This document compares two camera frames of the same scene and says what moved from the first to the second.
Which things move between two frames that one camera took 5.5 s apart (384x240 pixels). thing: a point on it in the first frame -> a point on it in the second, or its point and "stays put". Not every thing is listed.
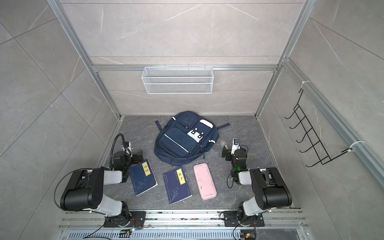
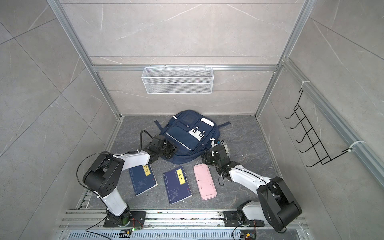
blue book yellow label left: x=142 y=177 stays put
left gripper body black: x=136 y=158 -> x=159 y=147
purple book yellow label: x=177 y=185 stays put
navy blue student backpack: x=185 y=138 stays put
